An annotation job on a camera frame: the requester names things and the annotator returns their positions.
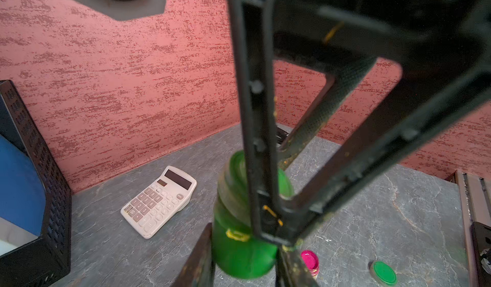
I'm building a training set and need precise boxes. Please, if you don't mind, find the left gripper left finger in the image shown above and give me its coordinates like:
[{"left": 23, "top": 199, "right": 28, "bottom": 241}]
[{"left": 171, "top": 223, "right": 215, "bottom": 287}]

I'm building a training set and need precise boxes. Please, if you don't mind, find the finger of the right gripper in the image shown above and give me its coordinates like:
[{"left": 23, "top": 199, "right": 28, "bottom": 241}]
[
  {"left": 228, "top": 0, "right": 490, "bottom": 246},
  {"left": 277, "top": 56, "right": 377, "bottom": 170}
]

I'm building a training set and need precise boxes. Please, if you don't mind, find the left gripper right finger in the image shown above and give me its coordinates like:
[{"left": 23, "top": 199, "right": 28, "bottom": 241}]
[{"left": 275, "top": 246, "right": 318, "bottom": 287}]

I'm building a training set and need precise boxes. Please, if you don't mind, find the green paint jar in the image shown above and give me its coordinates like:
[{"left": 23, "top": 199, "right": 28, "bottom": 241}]
[{"left": 212, "top": 150, "right": 278, "bottom": 279}]

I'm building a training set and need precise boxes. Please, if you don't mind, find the pink paint jar right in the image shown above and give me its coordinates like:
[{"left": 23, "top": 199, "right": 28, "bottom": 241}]
[{"left": 301, "top": 250, "right": 320, "bottom": 279}]

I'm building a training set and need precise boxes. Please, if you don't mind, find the green lid right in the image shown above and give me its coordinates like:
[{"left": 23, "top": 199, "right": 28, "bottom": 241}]
[{"left": 370, "top": 261, "right": 398, "bottom": 286}]

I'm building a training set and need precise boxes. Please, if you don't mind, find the black stapler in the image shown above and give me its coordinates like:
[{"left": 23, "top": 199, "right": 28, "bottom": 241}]
[{"left": 276, "top": 127, "right": 289, "bottom": 146}]

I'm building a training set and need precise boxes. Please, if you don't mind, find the pink calculator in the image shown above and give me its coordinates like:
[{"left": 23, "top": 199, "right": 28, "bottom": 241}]
[{"left": 120, "top": 165, "right": 197, "bottom": 239}]

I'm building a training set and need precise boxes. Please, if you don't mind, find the black mesh file holder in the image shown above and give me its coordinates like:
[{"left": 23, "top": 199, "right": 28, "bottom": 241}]
[{"left": 1, "top": 80, "right": 72, "bottom": 286}]

